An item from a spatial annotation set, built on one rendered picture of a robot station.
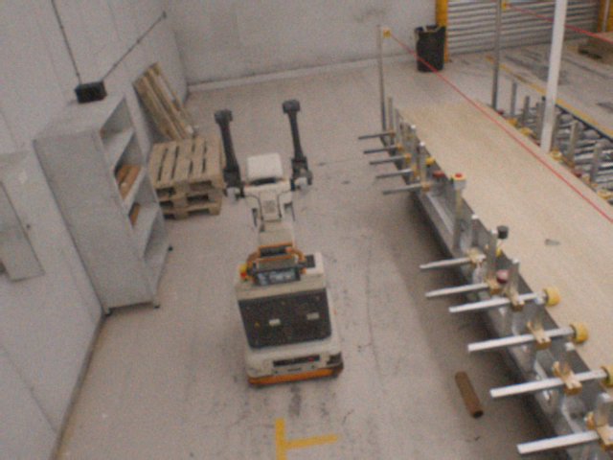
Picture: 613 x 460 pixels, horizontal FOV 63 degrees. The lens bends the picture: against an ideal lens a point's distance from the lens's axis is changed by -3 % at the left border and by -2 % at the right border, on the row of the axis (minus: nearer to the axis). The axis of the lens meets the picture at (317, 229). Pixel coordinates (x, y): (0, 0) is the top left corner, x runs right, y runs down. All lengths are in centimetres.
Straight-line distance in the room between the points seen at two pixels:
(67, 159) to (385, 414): 267
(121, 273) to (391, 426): 235
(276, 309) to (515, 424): 154
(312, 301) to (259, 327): 38
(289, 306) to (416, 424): 101
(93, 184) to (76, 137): 35
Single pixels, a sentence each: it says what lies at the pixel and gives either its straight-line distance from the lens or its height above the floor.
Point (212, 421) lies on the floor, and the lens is 345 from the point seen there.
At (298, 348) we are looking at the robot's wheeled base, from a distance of 332.
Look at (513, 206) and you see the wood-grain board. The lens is 342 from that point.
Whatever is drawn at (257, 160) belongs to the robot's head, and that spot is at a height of 137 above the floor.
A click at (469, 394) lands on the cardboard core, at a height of 8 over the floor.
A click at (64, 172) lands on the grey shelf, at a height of 129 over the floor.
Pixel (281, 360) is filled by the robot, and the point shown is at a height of 25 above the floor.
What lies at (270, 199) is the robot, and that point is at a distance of 311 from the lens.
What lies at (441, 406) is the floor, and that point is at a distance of 333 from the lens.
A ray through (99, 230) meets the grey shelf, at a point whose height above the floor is 80.
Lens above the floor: 260
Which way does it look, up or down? 32 degrees down
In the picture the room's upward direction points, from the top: 8 degrees counter-clockwise
